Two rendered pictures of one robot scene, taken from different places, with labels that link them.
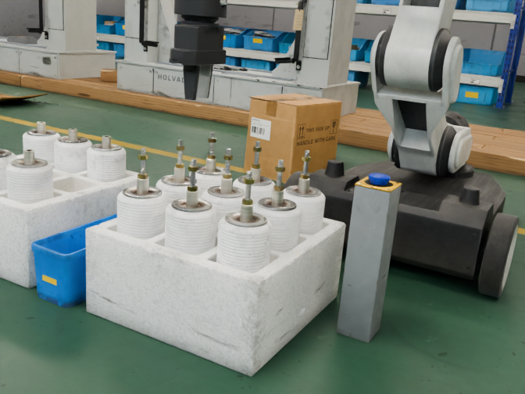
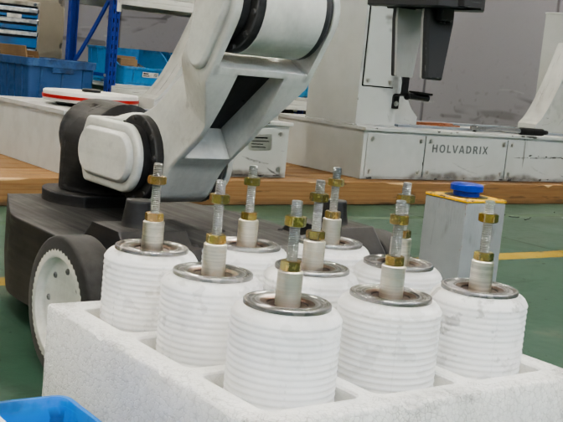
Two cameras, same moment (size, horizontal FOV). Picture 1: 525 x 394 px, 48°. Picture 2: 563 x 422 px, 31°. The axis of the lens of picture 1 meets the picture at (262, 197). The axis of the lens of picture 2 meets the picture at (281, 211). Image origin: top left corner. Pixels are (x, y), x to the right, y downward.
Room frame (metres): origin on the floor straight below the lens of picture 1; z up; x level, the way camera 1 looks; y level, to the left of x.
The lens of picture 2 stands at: (0.75, 1.01, 0.45)
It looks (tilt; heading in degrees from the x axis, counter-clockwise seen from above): 8 degrees down; 295
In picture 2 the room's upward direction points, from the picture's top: 5 degrees clockwise
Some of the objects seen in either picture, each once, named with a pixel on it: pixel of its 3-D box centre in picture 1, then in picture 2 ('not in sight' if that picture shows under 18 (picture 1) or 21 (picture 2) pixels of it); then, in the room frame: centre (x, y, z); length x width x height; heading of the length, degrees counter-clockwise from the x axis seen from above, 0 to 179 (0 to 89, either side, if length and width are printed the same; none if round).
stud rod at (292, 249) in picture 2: (142, 167); (292, 244); (1.10, 0.23, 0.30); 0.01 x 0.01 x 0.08
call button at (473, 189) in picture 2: (379, 180); (466, 191); (1.08, -0.22, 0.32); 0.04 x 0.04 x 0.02
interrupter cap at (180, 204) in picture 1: (191, 205); (390, 295); (1.05, 0.13, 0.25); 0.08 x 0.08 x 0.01
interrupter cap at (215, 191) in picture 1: (226, 192); (312, 268); (1.15, 0.07, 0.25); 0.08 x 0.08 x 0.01
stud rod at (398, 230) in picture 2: (192, 179); (396, 241); (1.05, 0.13, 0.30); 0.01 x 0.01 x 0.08
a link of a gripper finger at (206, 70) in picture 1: (205, 80); (402, 42); (1.07, 0.12, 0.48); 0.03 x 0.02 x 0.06; 62
